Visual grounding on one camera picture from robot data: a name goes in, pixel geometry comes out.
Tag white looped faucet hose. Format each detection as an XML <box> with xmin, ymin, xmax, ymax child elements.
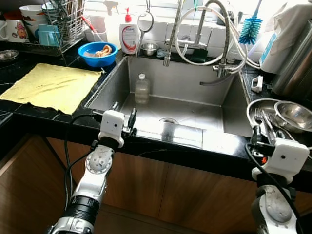
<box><xmin>173</xmin><ymin>5</ymin><xmax>262</xmax><ymax>69</ymax></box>

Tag steel cylinder canister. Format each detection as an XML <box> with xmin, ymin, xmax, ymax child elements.
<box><xmin>271</xmin><ymin>20</ymin><xmax>312</xmax><ymax>99</ymax></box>

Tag grey drain hose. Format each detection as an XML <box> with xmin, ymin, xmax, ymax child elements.
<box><xmin>199</xmin><ymin>73</ymin><xmax>230</xmax><ymax>88</ymax></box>

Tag stainless steel sink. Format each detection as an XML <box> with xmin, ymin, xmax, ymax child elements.
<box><xmin>85</xmin><ymin>54</ymin><xmax>255</xmax><ymax>150</ymax></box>

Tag white soap bottle red pump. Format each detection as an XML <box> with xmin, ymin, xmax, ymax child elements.
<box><xmin>119</xmin><ymin>7</ymin><xmax>142</xmax><ymax>55</ymax></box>

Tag white bowl red pattern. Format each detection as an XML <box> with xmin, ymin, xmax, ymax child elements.
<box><xmin>19</xmin><ymin>4</ymin><xmax>50</xmax><ymax>26</ymax></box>

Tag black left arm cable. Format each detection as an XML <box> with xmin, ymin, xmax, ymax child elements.
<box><xmin>63</xmin><ymin>113</ymin><xmax>104</xmax><ymax>206</ymax></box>

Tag hanging wire ring strainer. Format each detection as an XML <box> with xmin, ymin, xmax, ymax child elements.
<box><xmin>137</xmin><ymin>0</ymin><xmax>155</xmax><ymax>34</ymax></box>

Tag red handled utensil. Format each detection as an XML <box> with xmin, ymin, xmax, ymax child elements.
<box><xmin>80</xmin><ymin>15</ymin><xmax>103</xmax><ymax>38</ymax></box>

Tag tan food scraps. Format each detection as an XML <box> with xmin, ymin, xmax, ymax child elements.
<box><xmin>94</xmin><ymin>44</ymin><xmax>114</xmax><ymax>58</ymax></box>

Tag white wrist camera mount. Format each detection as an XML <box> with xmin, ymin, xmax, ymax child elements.
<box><xmin>98</xmin><ymin>110</ymin><xmax>125</xmax><ymax>147</ymax></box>
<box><xmin>252</xmin><ymin>138</ymin><xmax>311</xmax><ymax>185</ymax></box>

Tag large steel plate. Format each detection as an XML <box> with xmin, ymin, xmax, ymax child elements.
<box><xmin>246</xmin><ymin>98</ymin><xmax>312</xmax><ymax>148</ymax></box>

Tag chrome straight faucet pipe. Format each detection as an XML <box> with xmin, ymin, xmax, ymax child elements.
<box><xmin>162</xmin><ymin>0</ymin><xmax>185</xmax><ymax>67</ymax></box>

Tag tiny steel bowl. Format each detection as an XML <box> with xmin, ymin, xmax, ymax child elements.
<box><xmin>140</xmin><ymin>43</ymin><xmax>160</xmax><ymax>56</ymax></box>

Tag small steel dish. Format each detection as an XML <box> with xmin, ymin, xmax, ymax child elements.
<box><xmin>0</xmin><ymin>49</ymin><xmax>20</xmax><ymax>64</ymax></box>

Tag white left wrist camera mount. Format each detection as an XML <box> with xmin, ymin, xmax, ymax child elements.
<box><xmin>98</xmin><ymin>110</ymin><xmax>125</xmax><ymax>147</ymax></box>

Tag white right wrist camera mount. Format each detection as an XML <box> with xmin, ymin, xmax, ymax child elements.
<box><xmin>252</xmin><ymin>138</ymin><xmax>311</xmax><ymax>185</ymax></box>

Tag white water filter appliance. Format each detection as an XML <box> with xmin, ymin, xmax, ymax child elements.
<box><xmin>259</xmin><ymin>0</ymin><xmax>312</xmax><ymax>75</ymax></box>

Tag wire dish rack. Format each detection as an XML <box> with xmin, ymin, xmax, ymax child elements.
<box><xmin>22</xmin><ymin>0</ymin><xmax>87</xmax><ymax>57</ymax></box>

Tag blue bottle brush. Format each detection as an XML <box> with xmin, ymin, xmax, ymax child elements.
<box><xmin>238</xmin><ymin>0</ymin><xmax>264</xmax><ymax>45</ymax></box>

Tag medium steel bowl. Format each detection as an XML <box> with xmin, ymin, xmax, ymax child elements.
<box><xmin>273</xmin><ymin>100</ymin><xmax>312</xmax><ymax>134</ymax></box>

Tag brown wooden cabinet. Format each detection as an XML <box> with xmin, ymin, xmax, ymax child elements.
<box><xmin>0</xmin><ymin>134</ymin><xmax>312</xmax><ymax>234</ymax></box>

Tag blue plastic bowl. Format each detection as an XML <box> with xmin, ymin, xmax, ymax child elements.
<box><xmin>78</xmin><ymin>41</ymin><xmax>119</xmax><ymax>68</ymax></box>

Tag chrome gooseneck faucet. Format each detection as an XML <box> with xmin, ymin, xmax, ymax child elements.
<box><xmin>194</xmin><ymin>0</ymin><xmax>244</xmax><ymax>78</ymax></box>

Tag clear plastic bottle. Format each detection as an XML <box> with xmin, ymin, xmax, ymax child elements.
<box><xmin>135</xmin><ymin>73</ymin><xmax>151</xmax><ymax>104</ymax></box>

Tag white cartoon print mug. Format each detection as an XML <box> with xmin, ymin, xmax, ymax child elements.
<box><xmin>0</xmin><ymin>19</ymin><xmax>31</xmax><ymax>44</ymax></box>

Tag dark green sponge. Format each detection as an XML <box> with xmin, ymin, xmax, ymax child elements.
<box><xmin>186</xmin><ymin>49</ymin><xmax>208</xmax><ymax>63</ymax></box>

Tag steel fork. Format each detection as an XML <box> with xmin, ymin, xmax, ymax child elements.
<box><xmin>253</xmin><ymin>108</ymin><xmax>268</xmax><ymax>129</ymax></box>

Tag yellow dish cloth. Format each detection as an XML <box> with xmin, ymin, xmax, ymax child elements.
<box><xmin>0</xmin><ymin>62</ymin><xmax>103</xmax><ymax>116</ymax></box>

